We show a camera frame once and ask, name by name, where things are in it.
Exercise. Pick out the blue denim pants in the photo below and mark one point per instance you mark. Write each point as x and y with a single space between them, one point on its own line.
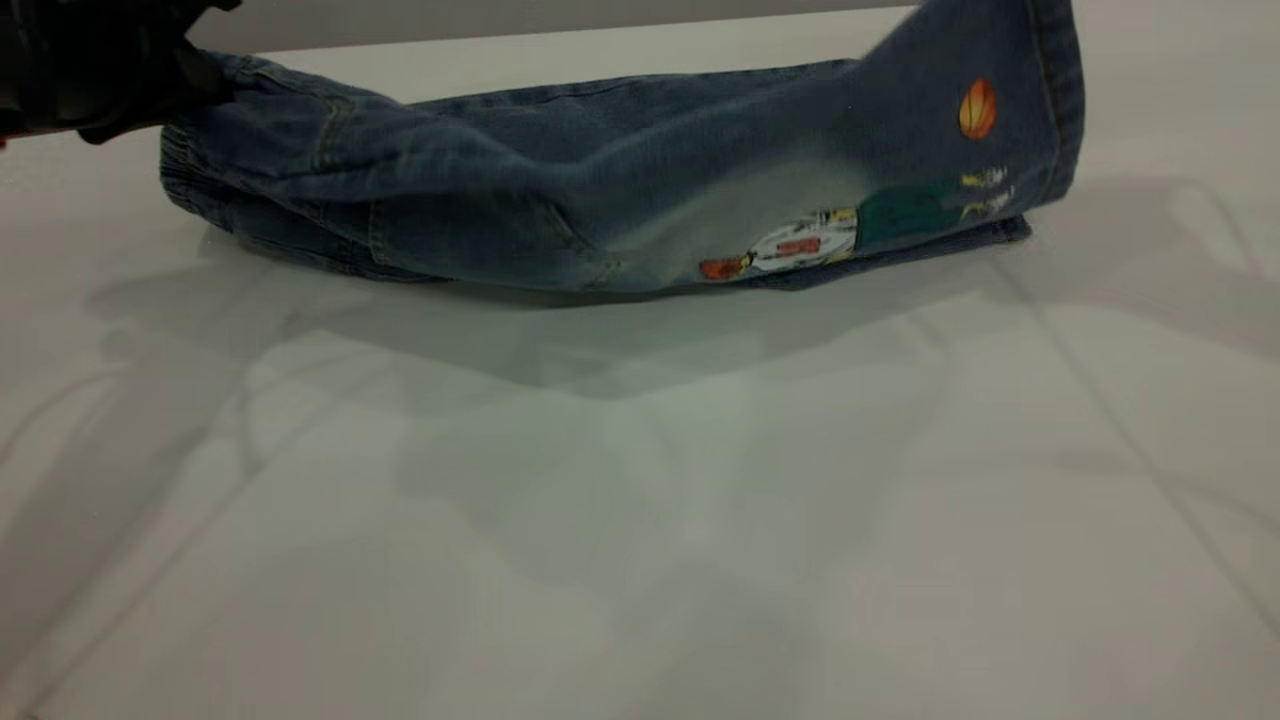
500 180

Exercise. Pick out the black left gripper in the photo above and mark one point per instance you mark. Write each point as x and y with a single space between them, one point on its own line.
90 65

